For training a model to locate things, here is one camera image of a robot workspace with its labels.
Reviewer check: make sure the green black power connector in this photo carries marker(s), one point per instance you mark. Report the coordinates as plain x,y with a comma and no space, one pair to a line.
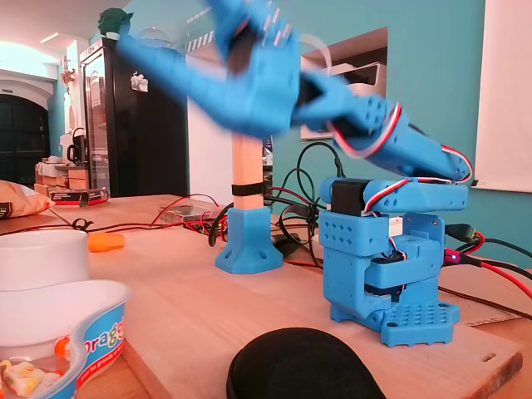
461,232

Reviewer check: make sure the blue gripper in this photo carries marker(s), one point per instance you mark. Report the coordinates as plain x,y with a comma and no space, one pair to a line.
245,93

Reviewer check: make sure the black kettle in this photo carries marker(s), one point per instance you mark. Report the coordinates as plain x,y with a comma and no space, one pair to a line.
77,147

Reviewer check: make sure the red black flat box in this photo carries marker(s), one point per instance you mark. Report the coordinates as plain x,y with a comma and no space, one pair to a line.
79,196

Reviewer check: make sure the white ceiling light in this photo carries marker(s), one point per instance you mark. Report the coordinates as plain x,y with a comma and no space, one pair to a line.
49,38

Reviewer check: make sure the translucent plastic candy tub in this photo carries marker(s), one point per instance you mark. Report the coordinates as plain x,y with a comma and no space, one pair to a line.
101,341

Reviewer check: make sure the orange printed part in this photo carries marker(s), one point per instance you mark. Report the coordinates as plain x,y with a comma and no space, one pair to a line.
106,243

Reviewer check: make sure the blue printed post base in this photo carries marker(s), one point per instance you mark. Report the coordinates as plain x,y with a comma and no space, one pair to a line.
249,245

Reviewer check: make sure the metal mesh power supply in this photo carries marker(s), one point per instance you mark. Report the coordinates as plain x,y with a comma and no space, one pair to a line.
187,214

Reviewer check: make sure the orange wrapped candy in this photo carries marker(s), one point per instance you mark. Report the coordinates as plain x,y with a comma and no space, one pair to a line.
61,346

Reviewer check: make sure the dark arched door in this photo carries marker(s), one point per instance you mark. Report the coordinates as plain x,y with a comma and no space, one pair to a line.
23,141

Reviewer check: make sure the black zip pouch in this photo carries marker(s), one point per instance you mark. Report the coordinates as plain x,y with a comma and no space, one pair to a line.
299,365

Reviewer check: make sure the white mug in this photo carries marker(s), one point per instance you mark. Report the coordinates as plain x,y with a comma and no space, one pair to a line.
41,257

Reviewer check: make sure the white office printer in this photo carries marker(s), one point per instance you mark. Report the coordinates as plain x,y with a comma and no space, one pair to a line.
370,79

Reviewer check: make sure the black glass-door fridge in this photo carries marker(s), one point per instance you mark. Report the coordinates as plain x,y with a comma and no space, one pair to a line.
137,145

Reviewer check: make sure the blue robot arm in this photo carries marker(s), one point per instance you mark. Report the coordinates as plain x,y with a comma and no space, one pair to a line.
353,270

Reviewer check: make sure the beige snack bag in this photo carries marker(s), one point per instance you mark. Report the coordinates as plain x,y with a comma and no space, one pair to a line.
21,203

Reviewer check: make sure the white wall board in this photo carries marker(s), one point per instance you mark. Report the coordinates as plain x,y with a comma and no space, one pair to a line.
507,95

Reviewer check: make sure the white fridge sticker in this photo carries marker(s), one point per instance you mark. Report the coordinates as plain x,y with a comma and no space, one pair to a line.
140,82

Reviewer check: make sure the white yellow wrapped candy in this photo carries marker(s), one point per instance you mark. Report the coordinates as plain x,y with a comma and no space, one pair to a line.
23,376

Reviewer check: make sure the green Yoda head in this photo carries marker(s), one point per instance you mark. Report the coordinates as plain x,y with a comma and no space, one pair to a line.
112,23

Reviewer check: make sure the clear glass dome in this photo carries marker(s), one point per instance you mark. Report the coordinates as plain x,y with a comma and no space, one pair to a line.
156,34

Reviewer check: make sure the light wooden board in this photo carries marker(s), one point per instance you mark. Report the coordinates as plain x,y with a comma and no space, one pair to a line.
187,299

